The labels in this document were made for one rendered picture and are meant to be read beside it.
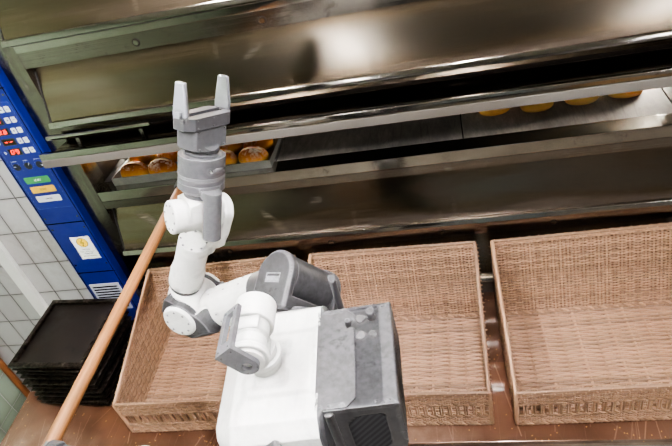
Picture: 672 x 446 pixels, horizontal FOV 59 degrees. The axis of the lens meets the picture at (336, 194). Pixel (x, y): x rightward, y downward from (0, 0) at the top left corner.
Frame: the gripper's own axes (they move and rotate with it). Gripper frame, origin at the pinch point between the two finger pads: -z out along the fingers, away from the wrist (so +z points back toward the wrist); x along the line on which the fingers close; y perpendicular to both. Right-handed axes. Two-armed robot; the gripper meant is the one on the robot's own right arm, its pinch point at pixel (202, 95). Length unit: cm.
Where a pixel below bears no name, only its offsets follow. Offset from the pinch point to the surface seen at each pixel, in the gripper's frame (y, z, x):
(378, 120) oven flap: -10, 12, -54
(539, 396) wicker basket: -62, 76, -61
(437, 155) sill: -17, 25, -79
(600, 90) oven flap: -57, -3, -73
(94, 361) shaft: 22, 63, 9
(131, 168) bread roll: 73, 45, -46
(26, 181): 99, 51, -26
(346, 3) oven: 4, -15, -55
